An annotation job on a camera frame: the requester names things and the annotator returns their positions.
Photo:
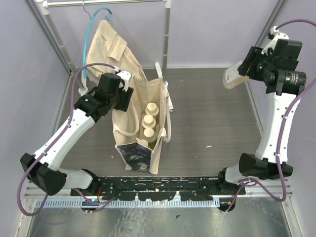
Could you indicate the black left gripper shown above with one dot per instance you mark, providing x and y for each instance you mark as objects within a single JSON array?
[{"x": 126, "y": 99}]

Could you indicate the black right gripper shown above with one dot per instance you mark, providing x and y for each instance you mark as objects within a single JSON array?
[{"x": 254, "y": 54}]

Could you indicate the amber clear bottle white cap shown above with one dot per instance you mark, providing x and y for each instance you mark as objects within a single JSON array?
[{"x": 232, "y": 78}]

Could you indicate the beige labelled bottle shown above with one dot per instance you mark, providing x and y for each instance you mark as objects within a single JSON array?
[{"x": 152, "y": 109}]

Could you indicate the cream canvas tote bag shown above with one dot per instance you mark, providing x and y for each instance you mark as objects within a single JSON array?
[{"x": 140, "y": 131}]

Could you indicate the green bottle beige cap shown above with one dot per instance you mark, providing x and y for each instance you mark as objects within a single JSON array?
[{"x": 151, "y": 136}]

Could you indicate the green flip-cap bottle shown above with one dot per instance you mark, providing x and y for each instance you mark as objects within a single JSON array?
[{"x": 142, "y": 142}]

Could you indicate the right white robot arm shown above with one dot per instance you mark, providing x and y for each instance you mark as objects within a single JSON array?
[{"x": 275, "y": 65}]

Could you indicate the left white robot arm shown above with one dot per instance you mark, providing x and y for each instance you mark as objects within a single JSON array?
[{"x": 112, "y": 92}]

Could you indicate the beige hanging shirt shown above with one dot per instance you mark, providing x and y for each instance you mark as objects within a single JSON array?
[{"x": 109, "y": 47}]

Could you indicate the teal clothes hanger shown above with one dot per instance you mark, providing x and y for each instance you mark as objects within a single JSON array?
[{"x": 92, "y": 18}]

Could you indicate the white metal clothes rack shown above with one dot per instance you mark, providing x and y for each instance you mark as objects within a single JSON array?
[{"x": 44, "y": 6}]

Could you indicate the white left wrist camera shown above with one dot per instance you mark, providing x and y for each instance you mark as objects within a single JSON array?
[{"x": 121, "y": 80}]

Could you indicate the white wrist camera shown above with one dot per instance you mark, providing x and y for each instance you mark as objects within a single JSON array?
[
  {"x": 121, "y": 80},
  {"x": 273, "y": 35}
]

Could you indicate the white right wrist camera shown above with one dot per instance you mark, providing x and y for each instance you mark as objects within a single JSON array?
[{"x": 273, "y": 35}]

